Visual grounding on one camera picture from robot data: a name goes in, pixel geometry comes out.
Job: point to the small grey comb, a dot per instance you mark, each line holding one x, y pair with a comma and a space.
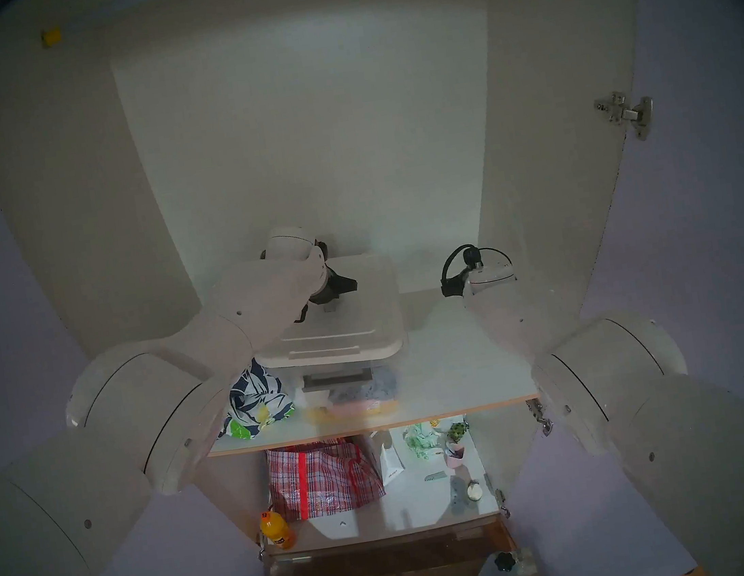
434, 477

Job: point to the yellow rod holder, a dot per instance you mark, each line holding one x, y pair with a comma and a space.
53, 36

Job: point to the small round white object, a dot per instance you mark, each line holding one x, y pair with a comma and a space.
475, 490

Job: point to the green patterned plastic bag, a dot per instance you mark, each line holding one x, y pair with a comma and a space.
421, 438

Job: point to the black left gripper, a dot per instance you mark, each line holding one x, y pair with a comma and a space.
329, 284

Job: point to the red plaid bag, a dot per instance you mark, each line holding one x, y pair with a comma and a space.
323, 479

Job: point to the blue grey folded garment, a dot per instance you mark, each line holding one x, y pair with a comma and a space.
372, 387

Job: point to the small green cactus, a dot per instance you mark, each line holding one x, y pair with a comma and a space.
458, 431

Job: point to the white wardrobe carcass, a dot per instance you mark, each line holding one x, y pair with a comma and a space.
322, 126

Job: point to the white plastic bin lid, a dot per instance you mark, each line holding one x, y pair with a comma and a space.
363, 319

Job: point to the navy green floral garment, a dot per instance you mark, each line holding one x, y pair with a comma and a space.
257, 396

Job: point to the white wardrobe shelf board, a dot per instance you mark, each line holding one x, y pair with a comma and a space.
459, 368

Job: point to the small steel latch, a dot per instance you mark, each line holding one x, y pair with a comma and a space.
503, 504
263, 552

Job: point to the orange bottle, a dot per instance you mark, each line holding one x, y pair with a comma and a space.
277, 529

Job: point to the brown wooden panel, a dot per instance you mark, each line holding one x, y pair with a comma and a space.
390, 566

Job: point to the pink folded garment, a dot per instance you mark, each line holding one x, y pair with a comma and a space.
368, 404

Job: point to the black star knob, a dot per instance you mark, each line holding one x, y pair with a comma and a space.
505, 562

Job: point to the yellow folded garment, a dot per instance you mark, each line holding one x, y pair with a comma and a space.
342, 416

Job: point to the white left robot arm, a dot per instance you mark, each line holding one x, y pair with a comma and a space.
173, 387

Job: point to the white lower cabinet top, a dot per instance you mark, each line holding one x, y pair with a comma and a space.
403, 509

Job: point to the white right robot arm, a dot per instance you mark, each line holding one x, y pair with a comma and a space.
632, 378

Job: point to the white paper carton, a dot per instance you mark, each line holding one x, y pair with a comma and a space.
390, 463

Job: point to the clear plastic storage bin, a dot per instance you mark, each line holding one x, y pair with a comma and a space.
343, 378

